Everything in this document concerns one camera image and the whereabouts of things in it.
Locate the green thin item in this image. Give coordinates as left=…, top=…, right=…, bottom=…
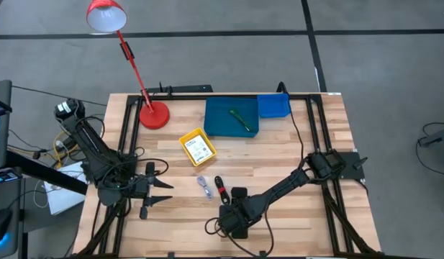
left=228, top=109, right=254, bottom=133

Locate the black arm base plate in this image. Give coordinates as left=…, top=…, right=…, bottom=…
left=335, top=150, right=368, bottom=181
left=81, top=156, right=136, bottom=183

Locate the thin black floor cable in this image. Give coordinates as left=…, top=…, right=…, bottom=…
left=11, top=85, right=108, bottom=107

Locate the yellow plastic bin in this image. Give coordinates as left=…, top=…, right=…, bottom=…
left=178, top=127, right=218, bottom=168

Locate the yellow cable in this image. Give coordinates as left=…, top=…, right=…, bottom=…
left=53, top=131, right=78, bottom=170

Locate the black bracket bar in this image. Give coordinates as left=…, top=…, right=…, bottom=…
left=145, top=83, right=214, bottom=94

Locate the grey floor stand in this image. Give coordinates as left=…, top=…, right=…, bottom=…
left=417, top=124, right=444, bottom=148

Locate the black desk bar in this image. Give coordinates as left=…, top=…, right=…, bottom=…
left=5, top=149, right=89, bottom=196

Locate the dark grey side desk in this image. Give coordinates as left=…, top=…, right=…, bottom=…
left=0, top=176, right=25, bottom=259

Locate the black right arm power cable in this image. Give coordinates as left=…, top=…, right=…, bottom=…
left=277, top=81, right=316, bottom=170

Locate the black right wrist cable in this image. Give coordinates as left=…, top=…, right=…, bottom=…
left=204, top=201, right=276, bottom=258

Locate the red desk lamp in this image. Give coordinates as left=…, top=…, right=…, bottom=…
left=86, top=0, right=171, bottom=130

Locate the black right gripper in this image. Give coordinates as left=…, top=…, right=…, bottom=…
left=217, top=186, right=252, bottom=240

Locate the coiled white cable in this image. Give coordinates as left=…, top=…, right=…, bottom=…
left=196, top=175, right=214, bottom=201

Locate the black floor cable loop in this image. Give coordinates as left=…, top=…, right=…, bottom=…
left=414, top=122, right=444, bottom=177

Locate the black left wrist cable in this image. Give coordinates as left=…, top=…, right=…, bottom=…
left=99, top=114, right=171, bottom=188

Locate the blue plastic bin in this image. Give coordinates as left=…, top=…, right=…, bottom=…
left=256, top=93, right=293, bottom=119

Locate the dark grey computer monitor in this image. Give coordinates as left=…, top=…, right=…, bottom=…
left=0, top=79, right=13, bottom=171

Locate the black computer mouse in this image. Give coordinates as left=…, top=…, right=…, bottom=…
left=0, top=208, right=13, bottom=246

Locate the black cable red strap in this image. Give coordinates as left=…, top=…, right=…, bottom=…
left=214, top=175, right=232, bottom=206

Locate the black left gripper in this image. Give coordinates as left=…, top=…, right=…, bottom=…
left=130, top=161, right=175, bottom=221

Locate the white paper sheet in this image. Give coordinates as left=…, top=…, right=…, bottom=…
left=43, top=161, right=88, bottom=216

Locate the black aluminium table frame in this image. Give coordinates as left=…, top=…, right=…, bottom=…
left=76, top=92, right=386, bottom=259

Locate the teal plastic bin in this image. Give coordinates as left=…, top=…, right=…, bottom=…
left=203, top=96, right=260, bottom=139

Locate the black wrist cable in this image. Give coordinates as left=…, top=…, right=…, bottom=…
left=204, top=201, right=276, bottom=258
left=99, top=114, right=171, bottom=188

